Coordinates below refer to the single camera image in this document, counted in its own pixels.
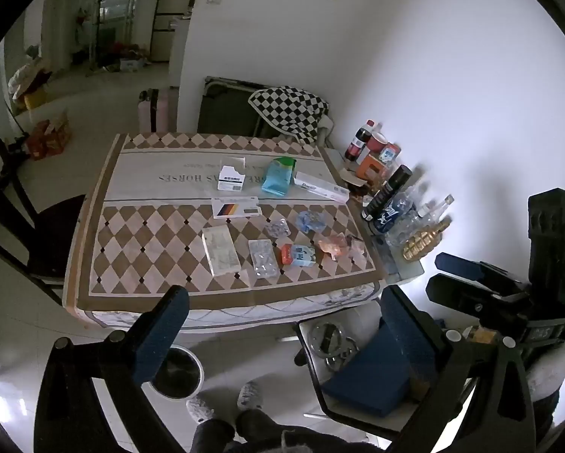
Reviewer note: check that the brown checkered tablecloth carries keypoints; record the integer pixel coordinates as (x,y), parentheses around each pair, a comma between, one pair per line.
(169,226)

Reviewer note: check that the pile of boxes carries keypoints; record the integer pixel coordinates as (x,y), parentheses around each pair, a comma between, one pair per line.
(124,59)

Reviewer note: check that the metal handcuffs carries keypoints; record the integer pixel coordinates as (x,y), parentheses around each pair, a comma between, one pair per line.
(332,339)

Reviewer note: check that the black chair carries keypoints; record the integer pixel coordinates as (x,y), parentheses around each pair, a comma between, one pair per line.
(37,226)

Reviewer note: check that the black frame stool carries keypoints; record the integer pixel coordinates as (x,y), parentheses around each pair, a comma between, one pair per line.
(310,368)

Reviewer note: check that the person's leg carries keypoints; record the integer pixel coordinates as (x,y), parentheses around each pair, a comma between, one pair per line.
(277,432)
(211,436)

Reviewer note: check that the blue label water bottle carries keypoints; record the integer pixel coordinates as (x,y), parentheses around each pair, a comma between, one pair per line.
(395,212)

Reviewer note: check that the pile of bags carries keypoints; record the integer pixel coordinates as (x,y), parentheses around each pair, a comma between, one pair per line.
(27,78)

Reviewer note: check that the person's left leg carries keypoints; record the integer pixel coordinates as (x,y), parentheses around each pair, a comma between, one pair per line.
(211,436)

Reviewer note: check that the blue crumpled plastic wrapper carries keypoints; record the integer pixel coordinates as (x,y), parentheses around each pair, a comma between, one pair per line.
(313,219)

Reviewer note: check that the red snack bags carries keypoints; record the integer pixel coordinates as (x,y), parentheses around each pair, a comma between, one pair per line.
(51,139)

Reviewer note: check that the clear glass bottle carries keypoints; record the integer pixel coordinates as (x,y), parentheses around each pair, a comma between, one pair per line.
(433,210)

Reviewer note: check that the teal snack bag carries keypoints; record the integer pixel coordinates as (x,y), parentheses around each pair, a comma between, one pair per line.
(278,177)

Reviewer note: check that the red cup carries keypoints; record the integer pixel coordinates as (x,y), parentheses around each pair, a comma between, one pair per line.
(378,140)

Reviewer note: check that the blue label small bottle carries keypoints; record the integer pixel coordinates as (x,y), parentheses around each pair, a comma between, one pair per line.
(390,153)

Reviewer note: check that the pink suitcase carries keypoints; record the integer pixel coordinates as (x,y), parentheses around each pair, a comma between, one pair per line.
(149,111)

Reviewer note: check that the clear blister pack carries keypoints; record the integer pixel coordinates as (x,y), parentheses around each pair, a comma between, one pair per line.
(263,258)

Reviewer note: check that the small white box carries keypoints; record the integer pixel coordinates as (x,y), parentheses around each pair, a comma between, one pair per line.
(230,178)

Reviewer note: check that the gold textured bottle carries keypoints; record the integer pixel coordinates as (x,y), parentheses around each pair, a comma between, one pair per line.
(421,243)

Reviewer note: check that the coat rack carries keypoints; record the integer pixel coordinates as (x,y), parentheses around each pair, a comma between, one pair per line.
(95,23)

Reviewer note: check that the long white toothpaste box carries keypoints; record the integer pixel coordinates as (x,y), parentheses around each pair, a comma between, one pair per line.
(320,186)

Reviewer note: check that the clear flat plastic wrapper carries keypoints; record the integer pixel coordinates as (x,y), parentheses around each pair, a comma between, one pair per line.
(359,247)

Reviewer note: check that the person's right leg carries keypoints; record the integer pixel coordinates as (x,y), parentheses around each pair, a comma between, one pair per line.
(277,432)

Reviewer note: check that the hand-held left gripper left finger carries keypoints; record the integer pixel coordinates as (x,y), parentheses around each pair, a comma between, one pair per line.
(162,335)

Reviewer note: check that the black spray can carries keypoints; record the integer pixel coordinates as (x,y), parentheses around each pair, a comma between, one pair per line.
(387,191)

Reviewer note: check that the white refrigerator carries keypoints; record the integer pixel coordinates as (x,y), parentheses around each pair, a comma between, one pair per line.
(178,52)

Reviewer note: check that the dark cola bottle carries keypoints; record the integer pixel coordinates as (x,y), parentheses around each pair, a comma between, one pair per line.
(358,144)

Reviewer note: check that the dark green folding bed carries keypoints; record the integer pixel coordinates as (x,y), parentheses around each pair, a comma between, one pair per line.
(225,108)

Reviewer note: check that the person's right forearm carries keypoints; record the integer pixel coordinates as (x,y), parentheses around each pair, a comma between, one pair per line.
(546,370)

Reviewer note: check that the white round trash bin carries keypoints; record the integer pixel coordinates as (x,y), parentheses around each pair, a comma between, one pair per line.
(193,373)

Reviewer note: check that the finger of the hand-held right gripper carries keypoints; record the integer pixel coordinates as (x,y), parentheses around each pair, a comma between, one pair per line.
(457,264)
(452,290)

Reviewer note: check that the white box with striped flag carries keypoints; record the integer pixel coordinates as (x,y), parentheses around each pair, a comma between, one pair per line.
(237,207)

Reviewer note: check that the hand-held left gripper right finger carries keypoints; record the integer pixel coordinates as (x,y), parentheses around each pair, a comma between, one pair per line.
(405,339)

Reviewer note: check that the black and white checkered cloth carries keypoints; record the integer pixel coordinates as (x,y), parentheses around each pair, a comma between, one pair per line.
(287,108)

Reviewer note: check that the orange and blue small box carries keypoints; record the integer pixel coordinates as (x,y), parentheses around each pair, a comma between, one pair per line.
(296,255)

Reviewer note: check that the clear crumpled plastic wrapper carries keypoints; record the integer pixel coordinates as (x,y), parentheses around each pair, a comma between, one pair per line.
(277,229)

